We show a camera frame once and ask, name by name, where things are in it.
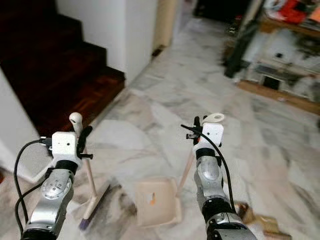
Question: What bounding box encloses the beige long-handled broom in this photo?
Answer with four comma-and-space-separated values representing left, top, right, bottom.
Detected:
69, 112, 112, 231

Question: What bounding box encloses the beige long-handled dustpan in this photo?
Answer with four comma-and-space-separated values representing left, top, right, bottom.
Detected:
135, 113, 226, 227

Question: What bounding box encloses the dark wooden staircase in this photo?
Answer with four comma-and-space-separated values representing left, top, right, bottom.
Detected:
0, 0, 126, 139

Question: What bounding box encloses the black upright appliance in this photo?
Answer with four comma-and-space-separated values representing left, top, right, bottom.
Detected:
223, 0, 265, 79

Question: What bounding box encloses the wooden marble-front cabinet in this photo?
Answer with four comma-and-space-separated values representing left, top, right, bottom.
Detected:
234, 14, 320, 117

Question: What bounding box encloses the beige louvered door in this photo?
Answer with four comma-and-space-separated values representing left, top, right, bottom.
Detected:
152, 0, 180, 55

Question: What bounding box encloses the brown cardboard piece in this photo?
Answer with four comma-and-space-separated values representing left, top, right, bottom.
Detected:
234, 200, 292, 240

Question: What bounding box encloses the red item on cabinet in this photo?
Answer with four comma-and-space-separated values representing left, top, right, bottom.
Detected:
279, 0, 308, 25

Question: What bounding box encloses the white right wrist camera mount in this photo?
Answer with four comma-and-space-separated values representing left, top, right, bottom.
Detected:
195, 122, 224, 151

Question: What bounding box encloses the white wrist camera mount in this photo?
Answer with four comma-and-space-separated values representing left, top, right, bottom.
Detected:
51, 131, 82, 168
195, 122, 224, 151

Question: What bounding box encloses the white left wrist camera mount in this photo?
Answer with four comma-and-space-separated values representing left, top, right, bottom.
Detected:
51, 131, 82, 168

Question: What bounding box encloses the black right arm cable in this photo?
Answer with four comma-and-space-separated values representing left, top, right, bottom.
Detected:
181, 123, 234, 212

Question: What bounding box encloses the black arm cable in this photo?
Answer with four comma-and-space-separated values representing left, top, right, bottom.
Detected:
181, 123, 234, 212
13, 138, 55, 237

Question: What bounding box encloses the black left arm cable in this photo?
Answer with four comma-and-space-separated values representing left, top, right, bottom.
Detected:
13, 138, 55, 237

